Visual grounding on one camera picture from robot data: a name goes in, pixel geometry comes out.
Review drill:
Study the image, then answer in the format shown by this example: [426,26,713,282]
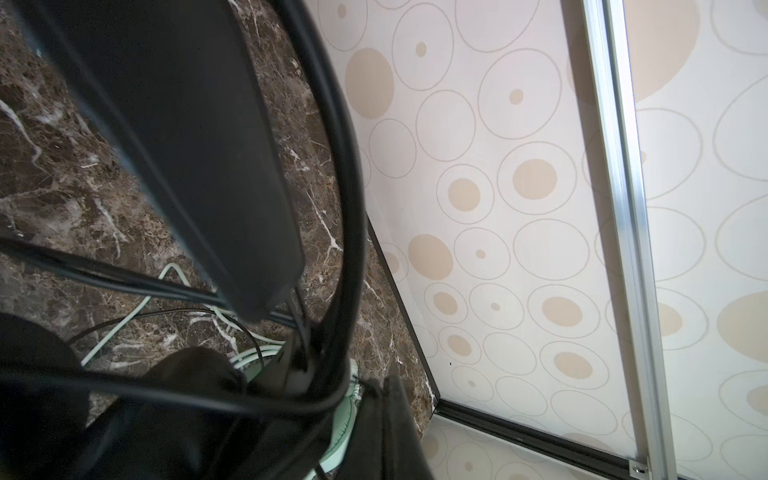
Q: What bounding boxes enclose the mint green headphones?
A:
[230,348,362,474]

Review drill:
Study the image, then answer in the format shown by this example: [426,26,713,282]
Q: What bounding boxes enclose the aluminium rail back horizontal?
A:
[583,1,677,479]

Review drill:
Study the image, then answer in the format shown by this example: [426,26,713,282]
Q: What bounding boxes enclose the mint green headphone cable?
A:
[80,262,283,367]

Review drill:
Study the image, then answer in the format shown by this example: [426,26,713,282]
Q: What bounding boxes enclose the black corner frame post right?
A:
[434,399,661,479]

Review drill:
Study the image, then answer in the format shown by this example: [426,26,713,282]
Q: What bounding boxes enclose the black blue gaming headphones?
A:
[1,1,366,479]

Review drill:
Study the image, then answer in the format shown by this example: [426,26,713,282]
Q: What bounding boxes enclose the black headphone cable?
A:
[0,236,349,421]

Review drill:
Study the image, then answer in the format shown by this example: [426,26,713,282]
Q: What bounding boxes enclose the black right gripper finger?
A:
[336,374,433,479]

